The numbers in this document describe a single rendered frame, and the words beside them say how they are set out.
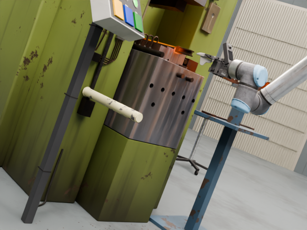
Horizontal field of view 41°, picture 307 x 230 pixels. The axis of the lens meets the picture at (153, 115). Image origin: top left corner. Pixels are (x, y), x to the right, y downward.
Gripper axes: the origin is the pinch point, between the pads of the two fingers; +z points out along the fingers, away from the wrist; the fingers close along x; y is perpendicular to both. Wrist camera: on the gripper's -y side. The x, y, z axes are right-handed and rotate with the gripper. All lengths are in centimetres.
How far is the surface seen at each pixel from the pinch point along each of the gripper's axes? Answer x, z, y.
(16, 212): -59, 21, 100
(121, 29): -54, 0, 6
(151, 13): 14, 69, -19
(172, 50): -2.6, 20.7, 1.8
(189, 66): 14.3, 20.7, 6.1
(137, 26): -45.2, 2.0, 1.4
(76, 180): -23, 35, 86
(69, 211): -28, 25, 100
